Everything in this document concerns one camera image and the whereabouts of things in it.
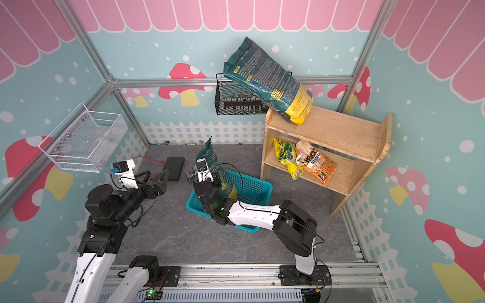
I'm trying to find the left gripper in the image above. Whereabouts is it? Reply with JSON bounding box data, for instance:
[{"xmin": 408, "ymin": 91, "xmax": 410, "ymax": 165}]
[{"xmin": 113, "ymin": 169, "xmax": 170, "ymax": 222}]

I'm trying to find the dark green fertilizer bag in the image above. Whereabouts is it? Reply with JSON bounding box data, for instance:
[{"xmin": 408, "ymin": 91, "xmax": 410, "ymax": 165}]
[
  {"xmin": 223, "ymin": 37, "xmax": 313, "ymax": 126},
  {"xmin": 196, "ymin": 138, "xmax": 237, "ymax": 199}
]

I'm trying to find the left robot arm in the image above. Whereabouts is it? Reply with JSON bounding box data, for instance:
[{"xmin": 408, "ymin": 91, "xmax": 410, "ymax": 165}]
[{"xmin": 65, "ymin": 170, "xmax": 169, "ymax": 302}]

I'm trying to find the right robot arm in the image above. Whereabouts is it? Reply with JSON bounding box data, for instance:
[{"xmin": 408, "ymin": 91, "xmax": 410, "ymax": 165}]
[{"xmin": 187, "ymin": 171, "xmax": 319, "ymax": 277}]

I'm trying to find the yellow snack bag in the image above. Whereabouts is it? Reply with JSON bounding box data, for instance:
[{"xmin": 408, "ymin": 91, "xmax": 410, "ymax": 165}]
[{"xmin": 273, "ymin": 138, "xmax": 304, "ymax": 180}]

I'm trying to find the orange snack bag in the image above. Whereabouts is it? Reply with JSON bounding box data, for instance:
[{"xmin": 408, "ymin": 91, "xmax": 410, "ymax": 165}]
[{"xmin": 296, "ymin": 140, "xmax": 337, "ymax": 184}]

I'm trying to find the wooden shelf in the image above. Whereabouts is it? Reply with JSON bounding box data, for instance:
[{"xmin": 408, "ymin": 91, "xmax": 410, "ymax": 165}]
[{"xmin": 260, "ymin": 107, "xmax": 393, "ymax": 216}]

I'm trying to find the black box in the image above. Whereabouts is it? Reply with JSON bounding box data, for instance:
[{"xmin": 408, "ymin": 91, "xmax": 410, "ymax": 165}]
[{"xmin": 163, "ymin": 157, "xmax": 185, "ymax": 182}]

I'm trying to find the teal plastic basket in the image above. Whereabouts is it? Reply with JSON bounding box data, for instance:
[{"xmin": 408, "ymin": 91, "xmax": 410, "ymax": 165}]
[{"xmin": 186, "ymin": 171, "xmax": 273, "ymax": 218}]

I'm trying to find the green circuit board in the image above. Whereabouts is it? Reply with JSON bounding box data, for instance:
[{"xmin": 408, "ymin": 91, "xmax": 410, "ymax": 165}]
[{"xmin": 144, "ymin": 290, "xmax": 163, "ymax": 302}]

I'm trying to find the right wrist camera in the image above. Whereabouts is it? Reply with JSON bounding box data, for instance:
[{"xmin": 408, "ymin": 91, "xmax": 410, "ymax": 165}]
[{"xmin": 196, "ymin": 159, "xmax": 213, "ymax": 183}]

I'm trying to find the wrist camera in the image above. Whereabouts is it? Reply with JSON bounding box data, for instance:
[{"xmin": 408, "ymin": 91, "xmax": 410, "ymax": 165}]
[
  {"xmin": 196, "ymin": 159, "xmax": 213, "ymax": 183},
  {"xmin": 110, "ymin": 159, "xmax": 138, "ymax": 190}
]

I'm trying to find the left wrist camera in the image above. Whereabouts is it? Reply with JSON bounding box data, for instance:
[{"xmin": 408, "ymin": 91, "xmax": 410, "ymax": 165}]
[{"xmin": 110, "ymin": 159, "xmax": 138, "ymax": 190}]

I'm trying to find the white wire mesh basket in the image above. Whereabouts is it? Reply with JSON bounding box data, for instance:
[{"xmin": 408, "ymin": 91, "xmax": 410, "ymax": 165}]
[{"xmin": 38, "ymin": 104, "xmax": 128, "ymax": 173}]

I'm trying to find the black wire mesh basket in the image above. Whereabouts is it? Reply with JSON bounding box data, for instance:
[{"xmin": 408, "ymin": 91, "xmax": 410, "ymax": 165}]
[{"xmin": 214, "ymin": 73, "xmax": 269, "ymax": 116}]

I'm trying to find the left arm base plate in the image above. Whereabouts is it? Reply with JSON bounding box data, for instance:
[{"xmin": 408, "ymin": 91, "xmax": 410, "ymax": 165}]
[{"xmin": 150, "ymin": 266, "xmax": 181, "ymax": 287}]

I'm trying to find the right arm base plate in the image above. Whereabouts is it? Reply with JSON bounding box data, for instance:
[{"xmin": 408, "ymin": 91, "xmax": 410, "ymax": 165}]
[{"xmin": 278, "ymin": 265, "xmax": 332, "ymax": 287}]

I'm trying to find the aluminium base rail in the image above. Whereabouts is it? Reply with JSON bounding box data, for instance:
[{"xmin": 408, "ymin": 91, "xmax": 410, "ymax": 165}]
[{"xmin": 67, "ymin": 263, "xmax": 391, "ymax": 303}]

